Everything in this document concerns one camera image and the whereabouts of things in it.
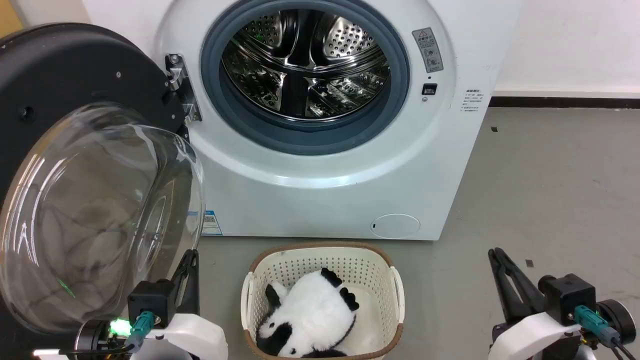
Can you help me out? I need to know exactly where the teal camera cable plug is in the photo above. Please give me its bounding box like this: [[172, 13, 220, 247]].
[[573, 304, 622, 349], [123, 310, 156, 354]]

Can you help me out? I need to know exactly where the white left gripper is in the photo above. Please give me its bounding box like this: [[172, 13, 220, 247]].
[[134, 249, 229, 360]]

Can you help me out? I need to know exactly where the metal washer door hinge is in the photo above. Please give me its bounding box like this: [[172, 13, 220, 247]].
[[164, 53, 203, 124]]

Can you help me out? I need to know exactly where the yellow wooden panel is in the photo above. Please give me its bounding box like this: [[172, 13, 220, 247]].
[[0, 0, 24, 39]]

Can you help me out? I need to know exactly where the teal right camera cable plug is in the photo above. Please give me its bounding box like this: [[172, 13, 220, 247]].
[[573, 304, 622, 349]]

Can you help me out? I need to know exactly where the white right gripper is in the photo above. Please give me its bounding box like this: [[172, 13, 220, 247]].
[[488, 247, 599, 360]]

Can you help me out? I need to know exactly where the black wall baseboard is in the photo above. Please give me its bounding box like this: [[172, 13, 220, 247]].
[[488, 95, 640, 110]]

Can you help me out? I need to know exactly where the oval drain filter cover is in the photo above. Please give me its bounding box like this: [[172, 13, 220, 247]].
[[370, 213, 421, 239]]

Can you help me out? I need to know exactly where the black and white panda plush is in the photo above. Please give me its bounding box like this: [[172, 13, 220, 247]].
[[255, 267, 361, 359]]

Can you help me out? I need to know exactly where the stainless steel washer drum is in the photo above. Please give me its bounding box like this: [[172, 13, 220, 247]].
[[221, 8, 391, 121]]

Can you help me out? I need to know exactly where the white front-load washing machine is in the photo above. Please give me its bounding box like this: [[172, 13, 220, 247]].
[[82, 0, 523, 242]]

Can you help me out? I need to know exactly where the grey warning sticker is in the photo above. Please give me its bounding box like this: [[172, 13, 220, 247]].
[[411, 27, 445, 74]]

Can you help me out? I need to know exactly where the teal left camera cable plug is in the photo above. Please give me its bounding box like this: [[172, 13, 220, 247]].
[[123, 310, 156, 354]]

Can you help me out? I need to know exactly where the white plastic laundry basket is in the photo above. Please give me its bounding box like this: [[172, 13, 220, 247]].
[[240, 241, 406, 360]]

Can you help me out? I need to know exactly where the black washer door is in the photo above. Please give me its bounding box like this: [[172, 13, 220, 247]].
[[0, 22, 206, 360]]

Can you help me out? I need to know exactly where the blue energy label sticker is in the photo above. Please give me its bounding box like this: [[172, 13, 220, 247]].
[[199, 210, 224, 237]]

